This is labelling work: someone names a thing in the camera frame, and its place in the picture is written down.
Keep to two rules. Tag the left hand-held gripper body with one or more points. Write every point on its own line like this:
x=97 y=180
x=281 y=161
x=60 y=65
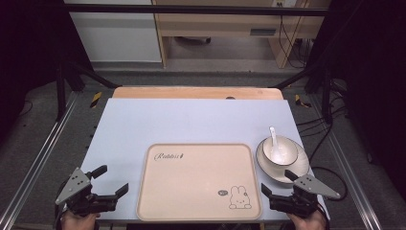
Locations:
x=75 y=187

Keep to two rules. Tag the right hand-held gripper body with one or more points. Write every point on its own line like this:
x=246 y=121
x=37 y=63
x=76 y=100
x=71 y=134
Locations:
x=311 y=187

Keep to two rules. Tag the person's left hand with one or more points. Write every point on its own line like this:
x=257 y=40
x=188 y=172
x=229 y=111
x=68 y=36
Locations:
x=78 y=222

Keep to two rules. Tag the person's right hand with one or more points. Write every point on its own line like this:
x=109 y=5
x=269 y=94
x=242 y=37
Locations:
x=309 y=223

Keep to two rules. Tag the white plate with dark rim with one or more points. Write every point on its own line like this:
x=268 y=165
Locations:
x=301 y=164

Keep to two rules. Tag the white bowl with dark rim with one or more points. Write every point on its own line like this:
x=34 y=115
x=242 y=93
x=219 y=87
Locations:
x=288 y=150

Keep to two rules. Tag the white ceramic spoon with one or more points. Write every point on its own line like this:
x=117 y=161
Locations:
x=274 y=137

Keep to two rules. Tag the yellow and black tape strip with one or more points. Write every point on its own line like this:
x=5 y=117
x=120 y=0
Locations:
x=300 y=100
x=95 y=99

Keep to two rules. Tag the beige tray with rabbit print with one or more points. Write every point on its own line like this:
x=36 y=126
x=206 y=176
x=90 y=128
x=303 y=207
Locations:
x=194 y=182

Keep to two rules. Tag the black metal stand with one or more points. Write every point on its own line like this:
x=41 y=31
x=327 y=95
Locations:
x=325 y=96
x=60 y=89

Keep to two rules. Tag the black curtain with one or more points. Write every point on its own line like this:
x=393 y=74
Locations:
x=370 y=80
x=28 y=48

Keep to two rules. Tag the white cabinet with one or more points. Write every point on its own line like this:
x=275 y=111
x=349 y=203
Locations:
x=118 y=38

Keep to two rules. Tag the wooden desk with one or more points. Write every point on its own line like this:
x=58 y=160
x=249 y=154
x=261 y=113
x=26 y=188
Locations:
x=220 y=22

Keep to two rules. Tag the silver floor rail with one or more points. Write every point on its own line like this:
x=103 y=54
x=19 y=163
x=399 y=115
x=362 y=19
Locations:
x=348 y=172
x=35 y=159

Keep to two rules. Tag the black horizontal frame bar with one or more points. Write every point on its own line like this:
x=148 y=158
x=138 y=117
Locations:
x=191 y=9

